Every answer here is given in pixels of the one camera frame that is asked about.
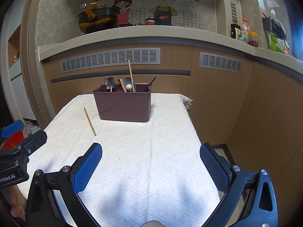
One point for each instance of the red floor mat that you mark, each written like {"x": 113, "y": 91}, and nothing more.
{"x": 14, "y": 141}

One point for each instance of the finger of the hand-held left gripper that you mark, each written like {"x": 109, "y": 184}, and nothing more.
{"x": 35, "y": 139}
{"x": 14, "y": 127}

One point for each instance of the orange-capped plastic bottle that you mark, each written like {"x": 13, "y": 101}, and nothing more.
{"x": 245, "y": 28}

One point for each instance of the beige kitchen counter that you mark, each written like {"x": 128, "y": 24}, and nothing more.
{"x": 142, "y": 34}

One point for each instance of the green plastic bag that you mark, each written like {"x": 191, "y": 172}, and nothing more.
{"x": 275, "y": 43}

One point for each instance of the wooden spoon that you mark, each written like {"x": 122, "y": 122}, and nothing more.
{"x": 123, "y": 85}

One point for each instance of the cartoon wall sticker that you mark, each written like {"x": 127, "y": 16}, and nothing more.
{"x": 163, "y": 11}

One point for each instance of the short grey vent grille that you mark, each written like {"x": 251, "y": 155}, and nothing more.
{"x": 221, "y": 62}

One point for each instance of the wooden chopstick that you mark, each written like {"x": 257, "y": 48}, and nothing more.
{"x": 90, "y": 121}
{"x": 130, "y": 75}

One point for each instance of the brown plastic utensil holder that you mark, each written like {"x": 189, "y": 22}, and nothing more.
{"x": 123, "y": 106}

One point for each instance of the dark sauce bottle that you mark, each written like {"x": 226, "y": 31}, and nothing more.
{"x": 235, "y": 32}

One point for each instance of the wooden base cabinet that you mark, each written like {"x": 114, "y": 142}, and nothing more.
{"x": 213, "y": 99}

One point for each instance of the long grey vent grille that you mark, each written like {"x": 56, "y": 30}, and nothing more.
{"x": 111, "y": 59}

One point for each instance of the person's left hand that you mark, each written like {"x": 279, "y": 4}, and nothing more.
{"x": 17, "y": 201}

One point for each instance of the white round spoon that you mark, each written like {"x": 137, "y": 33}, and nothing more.
{"x": 129, "y": 88}

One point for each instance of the black storage basket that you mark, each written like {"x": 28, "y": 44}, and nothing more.
{"x": 272, "y": 26}

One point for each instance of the pair of slippers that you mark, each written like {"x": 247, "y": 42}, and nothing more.
{"x": 33, "y": 128}

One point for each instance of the yellow-lidded jar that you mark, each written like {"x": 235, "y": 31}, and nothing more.
{"x": 252, "y": 40}

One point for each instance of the small red jar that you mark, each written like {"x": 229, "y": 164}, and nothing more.
{"x": 150, "y": 21}

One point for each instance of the white egg-shaped object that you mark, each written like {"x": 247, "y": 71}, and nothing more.
{"x": 272, "y": 13}

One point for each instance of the blue-grey rice paddle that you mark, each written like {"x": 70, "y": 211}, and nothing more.
{"x": 129, "y": 80}

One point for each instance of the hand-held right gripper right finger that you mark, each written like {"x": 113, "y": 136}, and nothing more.
{"x": 213, "y": 167}

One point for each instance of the white shelf cabinet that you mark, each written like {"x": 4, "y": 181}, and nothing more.
{"x": 21, "y": 94}

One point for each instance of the white textured cloth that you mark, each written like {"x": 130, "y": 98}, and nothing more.
{"x": 142, "y": 158}

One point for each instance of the metal shovel-shaped spoon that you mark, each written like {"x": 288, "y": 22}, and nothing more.
{"x": 110, "y": 82}

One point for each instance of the window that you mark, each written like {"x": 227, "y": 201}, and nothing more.
{"x": 293, "y": 16}

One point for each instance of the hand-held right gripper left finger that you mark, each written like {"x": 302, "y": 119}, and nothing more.
{"x": 87, "y": 167}

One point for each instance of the person's pink clothing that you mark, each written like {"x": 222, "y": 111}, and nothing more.
{"x": 151, "y": 224}

